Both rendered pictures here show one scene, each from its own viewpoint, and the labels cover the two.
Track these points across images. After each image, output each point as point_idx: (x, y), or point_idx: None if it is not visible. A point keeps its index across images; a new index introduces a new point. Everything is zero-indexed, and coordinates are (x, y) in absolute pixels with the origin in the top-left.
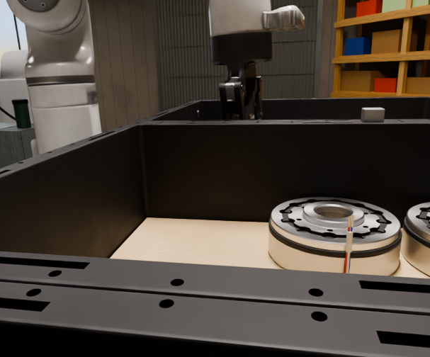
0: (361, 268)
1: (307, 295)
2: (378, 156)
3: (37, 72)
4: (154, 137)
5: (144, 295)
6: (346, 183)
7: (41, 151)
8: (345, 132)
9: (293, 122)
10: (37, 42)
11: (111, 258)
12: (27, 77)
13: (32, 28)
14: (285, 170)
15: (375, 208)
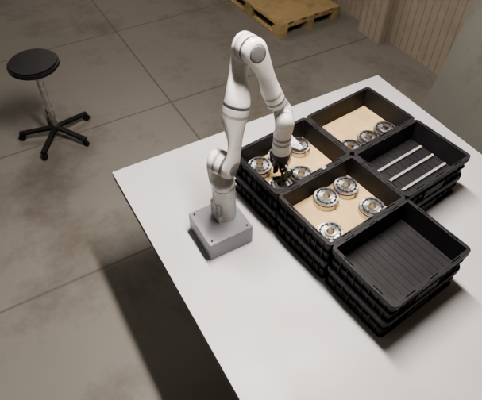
0: (337, 205)
1: (363, 225)
2: (325, 176)
3: (229, 189)
4: (285, 196)
5: (356, 230)
6: (320, 183)
7: (225, 209)
8: (321, 175)
9: (310, 177)
10: (214, 176)
11: (350, 229)
12: (222, 191)
13: (212, 173)
14: (310, 187)
15: (329, 189)
